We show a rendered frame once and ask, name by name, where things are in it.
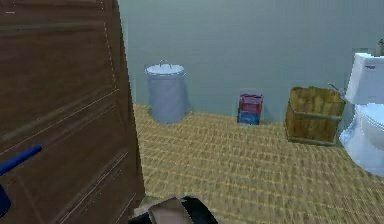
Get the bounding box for grey lidded trash can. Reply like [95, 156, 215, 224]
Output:
[144, 59, 187, 125]

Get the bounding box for red and blue box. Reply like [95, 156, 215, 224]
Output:
[237, 93, 264, 126]

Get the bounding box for brown and black bag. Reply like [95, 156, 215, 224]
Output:
[127, 195, 219, 224]

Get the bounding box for wooden slatted basket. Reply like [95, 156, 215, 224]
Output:
[284, 85, 346, 147]

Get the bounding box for brown wooden room door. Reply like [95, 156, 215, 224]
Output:
[0, 0, 146, 224]

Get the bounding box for white toilet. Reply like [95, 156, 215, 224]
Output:
[338, 52, 384, 177]

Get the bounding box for blue door handle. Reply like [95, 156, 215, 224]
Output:
[0, 144, 44, 218]

